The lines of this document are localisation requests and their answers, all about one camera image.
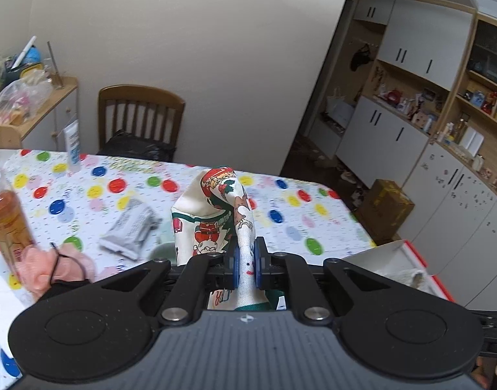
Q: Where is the amber tea bottle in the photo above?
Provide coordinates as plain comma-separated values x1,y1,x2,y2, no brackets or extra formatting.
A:
0,170,39,274

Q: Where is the glass jar with stick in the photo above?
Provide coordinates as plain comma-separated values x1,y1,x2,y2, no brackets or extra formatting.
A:
47,41,67,89

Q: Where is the blue yellow toy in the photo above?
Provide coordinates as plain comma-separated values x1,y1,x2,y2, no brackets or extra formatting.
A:
20,46,45,76

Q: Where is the black plastic bag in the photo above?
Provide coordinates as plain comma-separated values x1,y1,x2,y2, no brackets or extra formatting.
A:
100,129,176,163

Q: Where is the white box red rim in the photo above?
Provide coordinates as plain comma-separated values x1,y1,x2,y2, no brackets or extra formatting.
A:
340,239,453,304

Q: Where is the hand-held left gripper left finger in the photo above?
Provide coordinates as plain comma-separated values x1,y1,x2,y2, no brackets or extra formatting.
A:
82,248,238,326

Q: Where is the white blue tube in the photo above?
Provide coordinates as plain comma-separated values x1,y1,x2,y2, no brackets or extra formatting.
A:
63,123,82,172

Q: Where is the white fluffy towel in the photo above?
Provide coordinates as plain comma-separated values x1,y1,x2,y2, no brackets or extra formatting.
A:
374,267,436,294

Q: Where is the brown wooden chair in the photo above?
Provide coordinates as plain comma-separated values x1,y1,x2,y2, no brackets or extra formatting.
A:
97,85,186,162

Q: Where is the dotted white tablecloth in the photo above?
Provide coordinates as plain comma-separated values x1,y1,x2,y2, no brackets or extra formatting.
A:
0,149,378,379

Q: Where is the white paper sheet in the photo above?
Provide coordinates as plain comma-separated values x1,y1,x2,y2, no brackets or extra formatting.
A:
0,275,36,322

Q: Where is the printed cloth bag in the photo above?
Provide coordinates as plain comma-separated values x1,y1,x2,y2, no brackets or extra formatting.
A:
171,165,282,312

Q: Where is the light wooden side cabinet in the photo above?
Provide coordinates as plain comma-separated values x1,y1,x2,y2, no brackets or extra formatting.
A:
0,75,80,152

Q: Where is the black hanging bag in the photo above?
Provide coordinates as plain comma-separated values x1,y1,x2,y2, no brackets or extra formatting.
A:
350,44,373,72

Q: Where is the person's right hand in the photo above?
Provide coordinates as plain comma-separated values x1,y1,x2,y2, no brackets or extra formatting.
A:
475,357,497,389

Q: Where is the grey printed packet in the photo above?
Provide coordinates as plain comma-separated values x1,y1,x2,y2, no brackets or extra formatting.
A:
99,197,164,261

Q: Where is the clear plastic snack bag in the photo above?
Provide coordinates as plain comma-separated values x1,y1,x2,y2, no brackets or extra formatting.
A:
0,79,55,127

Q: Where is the white stick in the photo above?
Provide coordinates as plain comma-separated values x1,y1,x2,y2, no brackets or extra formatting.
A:
13,36,37,70

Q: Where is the white wooden cabinet wall unit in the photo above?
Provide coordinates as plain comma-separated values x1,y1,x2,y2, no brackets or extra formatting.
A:
305,0,497,322

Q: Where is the white paper bag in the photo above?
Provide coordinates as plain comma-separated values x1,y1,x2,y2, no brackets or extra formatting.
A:
327,88,355,127

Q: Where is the brown cardboard box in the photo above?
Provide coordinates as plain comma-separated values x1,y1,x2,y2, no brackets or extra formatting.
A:
354,179,415,245

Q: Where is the small pink fluffy cloth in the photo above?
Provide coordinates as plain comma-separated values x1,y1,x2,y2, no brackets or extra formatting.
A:
13,246,97,294

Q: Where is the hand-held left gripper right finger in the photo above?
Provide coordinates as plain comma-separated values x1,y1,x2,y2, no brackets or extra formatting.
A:
254,237,417,326

